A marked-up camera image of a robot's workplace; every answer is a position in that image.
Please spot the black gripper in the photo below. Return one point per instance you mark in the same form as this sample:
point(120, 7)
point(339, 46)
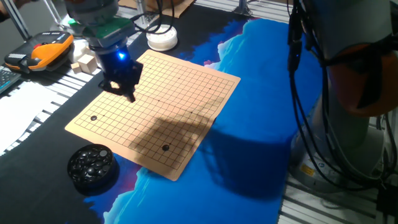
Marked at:
point(116, 67)

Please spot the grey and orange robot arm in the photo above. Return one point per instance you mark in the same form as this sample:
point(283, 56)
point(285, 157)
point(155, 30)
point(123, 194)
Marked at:
point(348, 28)

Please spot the tan go board with grid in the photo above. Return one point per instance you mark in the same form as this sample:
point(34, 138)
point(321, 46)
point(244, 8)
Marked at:
point(174, 93)

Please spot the black go stone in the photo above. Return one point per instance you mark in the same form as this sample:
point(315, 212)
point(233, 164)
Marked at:
point(93, 118)
point(165, 147)

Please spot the large wooden block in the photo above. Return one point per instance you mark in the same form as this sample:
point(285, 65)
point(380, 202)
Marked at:
point(88, 63)

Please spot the small wooden block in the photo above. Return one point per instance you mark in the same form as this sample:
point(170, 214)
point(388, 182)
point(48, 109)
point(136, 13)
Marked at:
point(75, 68)

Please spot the green wrist mounting plate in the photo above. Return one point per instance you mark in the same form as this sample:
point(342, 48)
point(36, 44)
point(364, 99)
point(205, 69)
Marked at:
point(112, 31)

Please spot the white block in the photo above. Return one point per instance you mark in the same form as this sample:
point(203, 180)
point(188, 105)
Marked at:
point(77, 49)

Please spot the white round stone bowl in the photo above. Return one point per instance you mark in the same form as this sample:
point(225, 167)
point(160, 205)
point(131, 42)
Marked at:
point(161, 43)

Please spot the orange and black teach pendant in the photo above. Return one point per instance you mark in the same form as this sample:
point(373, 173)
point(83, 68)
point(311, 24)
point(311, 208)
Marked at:
point(46, 53)

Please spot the black round stone bowl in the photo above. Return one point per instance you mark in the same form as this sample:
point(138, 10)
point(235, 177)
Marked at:
point(93, 185)

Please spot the flat cardboard sheet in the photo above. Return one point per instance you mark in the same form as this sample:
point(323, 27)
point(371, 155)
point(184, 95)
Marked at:
point(180, 7)

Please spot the thin aluminium strut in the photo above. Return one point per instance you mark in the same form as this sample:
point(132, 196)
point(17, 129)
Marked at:
point(53, 14)

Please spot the white paper sheet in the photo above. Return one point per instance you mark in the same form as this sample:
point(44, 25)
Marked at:
point(18, 115)

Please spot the blue and black landscape mat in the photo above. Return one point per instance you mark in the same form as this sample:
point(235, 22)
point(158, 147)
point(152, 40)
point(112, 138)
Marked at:
point(248, 93)

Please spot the aluminium frame post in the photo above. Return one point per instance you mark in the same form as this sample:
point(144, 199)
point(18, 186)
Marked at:
point(141, 12)
point(242, 7)

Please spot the aluminium frame strut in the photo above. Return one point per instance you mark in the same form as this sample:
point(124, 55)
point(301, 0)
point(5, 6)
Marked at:
point(15, 20)

